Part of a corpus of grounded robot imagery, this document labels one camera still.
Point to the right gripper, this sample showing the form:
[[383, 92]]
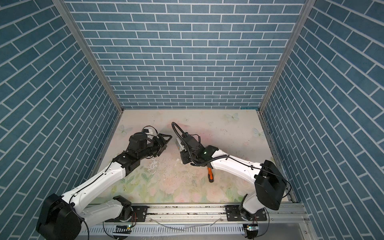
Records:
[[183, 153]]

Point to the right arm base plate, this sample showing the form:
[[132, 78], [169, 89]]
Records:
[[236, 213]]

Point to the orange handled screwdriver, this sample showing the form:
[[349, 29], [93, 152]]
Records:
[[210, 175]]

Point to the white ribbed cable duct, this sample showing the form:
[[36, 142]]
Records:
[[166, 230]]

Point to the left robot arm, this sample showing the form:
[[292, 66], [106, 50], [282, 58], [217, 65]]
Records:
[[63, 217]]

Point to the aluminium mounting rail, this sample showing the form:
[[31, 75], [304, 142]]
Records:
[[181, 213]]

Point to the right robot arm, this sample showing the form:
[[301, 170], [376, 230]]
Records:
[[269, 185]]

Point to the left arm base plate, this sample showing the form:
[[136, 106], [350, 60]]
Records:
[[132, 214]]

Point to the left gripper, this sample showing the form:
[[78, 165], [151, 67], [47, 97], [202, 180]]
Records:
[[160, 146]]

